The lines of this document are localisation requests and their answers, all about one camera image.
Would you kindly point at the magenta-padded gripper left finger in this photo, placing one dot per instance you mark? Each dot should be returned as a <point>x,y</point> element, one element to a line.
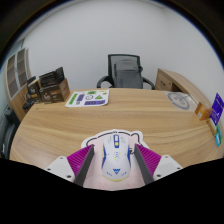
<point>79,159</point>

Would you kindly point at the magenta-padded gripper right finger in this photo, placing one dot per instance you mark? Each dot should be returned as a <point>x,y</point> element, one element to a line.
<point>149,160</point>

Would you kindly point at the white blue yellow computer mouse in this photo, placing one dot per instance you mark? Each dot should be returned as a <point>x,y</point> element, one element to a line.
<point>115,158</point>

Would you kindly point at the pink pig-shaped mouse pad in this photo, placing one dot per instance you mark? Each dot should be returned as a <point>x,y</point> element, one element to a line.
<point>96,138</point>

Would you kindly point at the round grey smiley mouse pad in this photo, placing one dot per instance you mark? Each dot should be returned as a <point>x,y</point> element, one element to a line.
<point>179,101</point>

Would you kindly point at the white sticker sheet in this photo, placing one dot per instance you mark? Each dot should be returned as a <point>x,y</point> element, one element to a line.
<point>87,98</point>

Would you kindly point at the brown printed box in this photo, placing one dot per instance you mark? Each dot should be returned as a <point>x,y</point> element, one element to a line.
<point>55,93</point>

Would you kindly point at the small dark printed box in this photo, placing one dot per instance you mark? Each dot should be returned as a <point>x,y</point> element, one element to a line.
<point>34,89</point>

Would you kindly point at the wooden side desk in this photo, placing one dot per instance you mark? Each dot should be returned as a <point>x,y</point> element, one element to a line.
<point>178,81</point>

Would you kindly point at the purple retail package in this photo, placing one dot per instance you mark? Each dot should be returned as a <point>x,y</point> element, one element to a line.
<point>217,109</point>

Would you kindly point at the black printed box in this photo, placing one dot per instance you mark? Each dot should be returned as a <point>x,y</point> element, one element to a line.
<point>51,77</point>

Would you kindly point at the grey backpack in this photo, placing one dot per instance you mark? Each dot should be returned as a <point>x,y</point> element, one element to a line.
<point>127,75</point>

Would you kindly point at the black mesh office chair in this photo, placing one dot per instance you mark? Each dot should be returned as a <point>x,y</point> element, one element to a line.
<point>111,63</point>

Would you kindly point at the wooden shelf cabinet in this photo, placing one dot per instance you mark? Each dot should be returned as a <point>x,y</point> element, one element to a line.
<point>15,75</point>

